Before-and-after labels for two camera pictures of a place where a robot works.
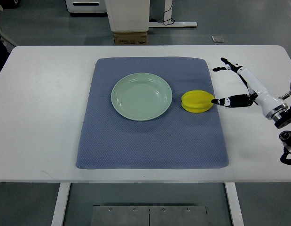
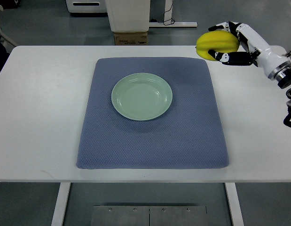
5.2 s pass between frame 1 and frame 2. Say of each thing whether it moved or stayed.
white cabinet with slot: stayed
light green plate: stayed
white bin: stayed
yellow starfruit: moved
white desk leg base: stayed
